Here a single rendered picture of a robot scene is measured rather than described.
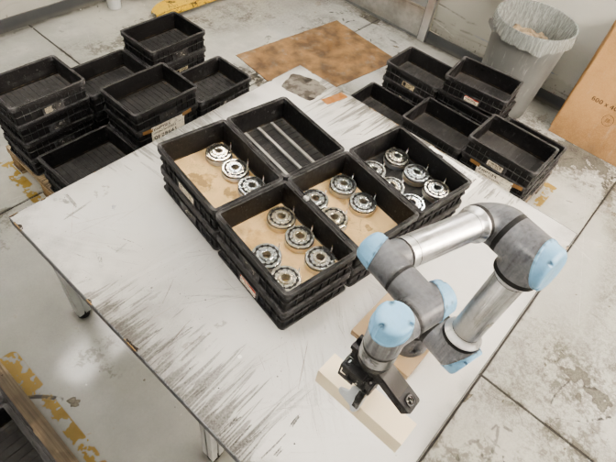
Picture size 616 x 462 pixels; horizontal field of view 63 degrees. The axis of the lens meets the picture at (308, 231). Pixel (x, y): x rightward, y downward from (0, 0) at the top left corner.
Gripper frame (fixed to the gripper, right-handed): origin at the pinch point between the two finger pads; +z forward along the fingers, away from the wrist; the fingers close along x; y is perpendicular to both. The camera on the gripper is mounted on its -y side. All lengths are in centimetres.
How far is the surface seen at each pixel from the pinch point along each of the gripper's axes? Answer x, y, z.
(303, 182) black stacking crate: -59, 69, 21
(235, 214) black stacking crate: -28, 74, 20
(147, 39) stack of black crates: -109, 239, 60
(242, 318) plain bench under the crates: -10, 50, 39
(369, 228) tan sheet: -63, 40, 26
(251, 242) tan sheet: -27, 65, 26
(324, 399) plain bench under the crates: -8.6, 12.4, 38.8
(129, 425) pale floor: 31, 74, 109
